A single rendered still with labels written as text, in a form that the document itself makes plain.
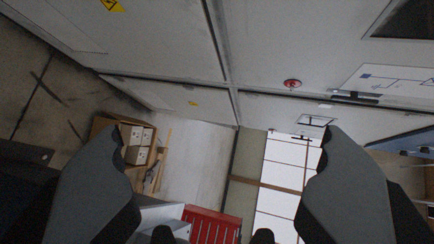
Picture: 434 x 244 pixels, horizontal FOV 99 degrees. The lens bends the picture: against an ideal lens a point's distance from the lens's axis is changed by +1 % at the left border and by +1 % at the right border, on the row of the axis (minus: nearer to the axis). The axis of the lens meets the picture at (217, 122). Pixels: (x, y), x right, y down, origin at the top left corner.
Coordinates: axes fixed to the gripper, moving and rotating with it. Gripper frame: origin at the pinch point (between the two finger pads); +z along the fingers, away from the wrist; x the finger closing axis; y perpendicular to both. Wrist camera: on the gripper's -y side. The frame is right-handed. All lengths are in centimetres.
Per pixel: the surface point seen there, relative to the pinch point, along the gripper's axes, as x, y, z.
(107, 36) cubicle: -39, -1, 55
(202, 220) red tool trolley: -27, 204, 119
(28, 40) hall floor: -80, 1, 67
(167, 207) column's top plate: -16.1, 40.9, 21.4
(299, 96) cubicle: 31, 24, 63
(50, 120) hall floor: -83, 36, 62
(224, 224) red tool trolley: -1, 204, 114
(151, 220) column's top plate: -17.5, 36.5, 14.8
